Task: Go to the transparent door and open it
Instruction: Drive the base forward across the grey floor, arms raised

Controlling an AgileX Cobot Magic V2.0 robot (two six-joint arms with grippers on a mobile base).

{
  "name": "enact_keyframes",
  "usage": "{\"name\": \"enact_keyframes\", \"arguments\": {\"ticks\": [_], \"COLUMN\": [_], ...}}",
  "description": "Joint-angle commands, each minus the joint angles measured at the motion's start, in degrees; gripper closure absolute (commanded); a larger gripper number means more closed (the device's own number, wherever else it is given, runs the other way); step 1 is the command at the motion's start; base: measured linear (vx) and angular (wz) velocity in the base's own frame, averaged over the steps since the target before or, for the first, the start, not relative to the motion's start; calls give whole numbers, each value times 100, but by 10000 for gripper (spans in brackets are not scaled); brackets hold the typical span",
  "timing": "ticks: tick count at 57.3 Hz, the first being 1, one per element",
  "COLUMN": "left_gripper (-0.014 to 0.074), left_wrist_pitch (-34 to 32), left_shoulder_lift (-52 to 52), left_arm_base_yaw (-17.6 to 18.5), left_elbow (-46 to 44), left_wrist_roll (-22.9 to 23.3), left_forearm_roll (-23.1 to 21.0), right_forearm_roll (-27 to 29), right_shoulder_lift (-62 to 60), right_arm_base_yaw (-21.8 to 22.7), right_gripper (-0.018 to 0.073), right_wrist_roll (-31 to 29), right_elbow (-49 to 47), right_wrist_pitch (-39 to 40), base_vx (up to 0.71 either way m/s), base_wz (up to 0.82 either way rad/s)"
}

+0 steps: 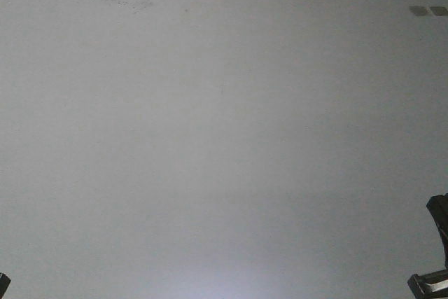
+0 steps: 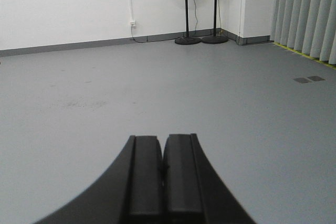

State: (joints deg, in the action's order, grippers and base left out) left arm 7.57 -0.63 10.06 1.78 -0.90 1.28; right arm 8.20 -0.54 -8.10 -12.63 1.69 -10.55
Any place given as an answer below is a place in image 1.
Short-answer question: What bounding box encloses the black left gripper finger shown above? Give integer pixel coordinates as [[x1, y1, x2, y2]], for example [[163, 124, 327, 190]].
[[0, 272, 11, 299]]

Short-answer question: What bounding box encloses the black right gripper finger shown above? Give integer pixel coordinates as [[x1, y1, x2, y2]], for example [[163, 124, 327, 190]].
[[407, 270, 447, 299], [426, 194, 447, 249]]

